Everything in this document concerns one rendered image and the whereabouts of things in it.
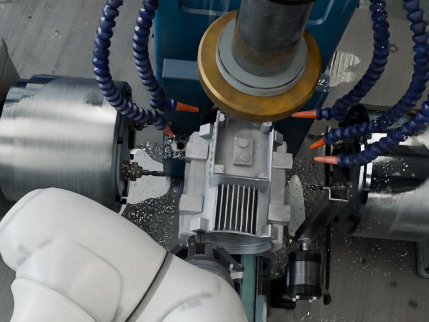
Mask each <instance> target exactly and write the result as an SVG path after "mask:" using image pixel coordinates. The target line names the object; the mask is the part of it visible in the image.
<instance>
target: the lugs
mask: <svg viewBox="0 0 429 322"><path fill-rule="evenodd" d="M213 126H214V125H212V124H210V123H208V124H205V125H201V126H200V132H199V136H200V137H201V138H203V139H205V140H207V139H210V138H212V136H213ZM282 145H283V135H282V134H281V133H279V132H277V131H276V130H275V131H274V137H273V147H274V148H275V147H278V146H282ZM189 231H191V232H194V233H196V231H203V232H206V231H207V220H206V219H204V218H202V217H197V218H191V219H190V226H189ZM261 238H263V239H265V240H267V241H272V240H277V239H278V228H277V227H275V226H272V225H271V224H270V225H264V226H262V229H261ZM253 255H255V256H266V255H267V252H263V253H259V254H253Z"/></svg>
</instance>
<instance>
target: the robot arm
mask: <svg viewBox="0 0 429 322"><path fill-rule="evenodd" d="M0 252H1V255H2V257H3V260H4V262H5V263H6V264H7V265H8V266H9V267H10V268H12V269H13V270H15V271H16V279H15V280H14V282H13V284H12V285H11V290H12V293H13V297H14V302H15V306H14V311H13V316H12V318H11V321H10V322H248V318H247V315H246V311H245V308H244V305H243V303H242V301H241V299H240V297H239V295H238V294H237V292H236V291H235V287H234V282H237V283H243V277H244V270H245V266H244V265H242V264H240V263H238V262H236V261H235V259H234V258H233V257H232V256H231V255H230V254H229V253H228V252H227V251H226V250H225V249H224V248H223V247H217V248H216V249H214V248H213V246H212V243H211V242H205V232H203V231H196V235H195V239H189V242H188V246H187V247H185V246H184V244H182V243H179V244H177V245H176V246H175V247H174V248H173V249H172V250H171V251H170V252H169V251H167V250H166V249H165V248H163V247H162V246H161V245H159V244H158V243H156V242H155V241H154V240H153V239H152V238H151V237H150V236H149V235H148V234H147V233H146V232H144V231H143V230H141V229H140V228H139V227H137V226H136V225H135V224H133V223H132V222H130V221H129V220H127V219H125V218H124V217H122V216H120V215H119V214H117V213H116V212H114V211H112V210H110V209H108V208H107V207H105V206H103V205H101V204H100V203H97V202H96V201H94V200H92V199H89V198H87V197H84V196H82V195H80V194H77V193H74V192H71V191H68V190H64V189H61V188H45V189H36V190H34V191H31V192H30V193H28V194H26V195H25V196H24V197H23V198H22V199H21V200H19V201H18V202H17V203H16V204H15V205H14V206H13V207H12V208H11V209H10V211H9V212H8V213H7V214H6V215H5V216H4V218H3V219H2V221H1V222H0ZM184 257H187V258H186V259H184V260H183V258H184ZM233 281H234V282H233Z"/></svg>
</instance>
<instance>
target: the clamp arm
mask: <svg viewBox="0 0 429 322"><path fill-rule="evenodd" d="M348 202H349V191H348V190H346V189H342V188H329V189H328V191H327V192H326V193H325V194H324V196H323V197H322V199H321V200H320V201H319V202H318V204H317V205H316V206H315V207H314V209H313V210H312V211H311V213H310V214H309V216H307V217H306V219H305V221H304V222H303V223H302V224H301V225H300V227H299V228H298V229H297V231H296V232H295V241H296V242H299V244H300V243H301V240H303V243H306V240H308V243H309V244H310V245H311V242H312V241H313V239H314V238H315V237H316V236H317V235H318V234H319V233H320V232H321V231H322V230H323V229H324V228H325V227H326V226H327V224H328V223H329V222H330V221H331V220H332V219H333V218H334V217H335V215H336V214H337V213H338V212H339V211H340V210H341V209H342V208H343V207H344V206H345V205H346V204H347V203H348Z"/></svg>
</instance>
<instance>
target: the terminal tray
mask: <svg viewBox="0 0 429 322"><path fill-rule="evenodd" d="M223 115H224V114H222V113H221V112H220V111H218V112H217V117H216V122H215V123H214V126H213V136H212V143H211V156H210V163H209V175H208V182H207V184H208V185H209V188H211V187H216V186H217V184H218V187H221V186H222V185H223V184H224V185H223V186H224V187H227V185H228V184H229V187H232V186H233V185H234V187H238V185H239V188H243V186H245V188H246V189H248V187H250V190H253V188H255V191H258V189H260V192H262V193H264V194H265V192H266V190H267V188H268V186H269V184H270V183H271V172H272V160H273V137H274V127H273V130H272V132H268V130H270V126H271V125H272V124H271V122H270V124H268V125H267V124H266V123H265V122H264V123H259V122H252V121H245V120H243V119H239V118H236V117H234V116H231V115H230V116H228V118H227V123H226V127H225V128H224V129H223V127H222V125H223V124H224V123H223V120H224V119H222V116H223ZM217 167H221V168H222V170H221V171H217ZM264 171H265V172H267V175H266V176H263V175H262V172H264Z"/></svg>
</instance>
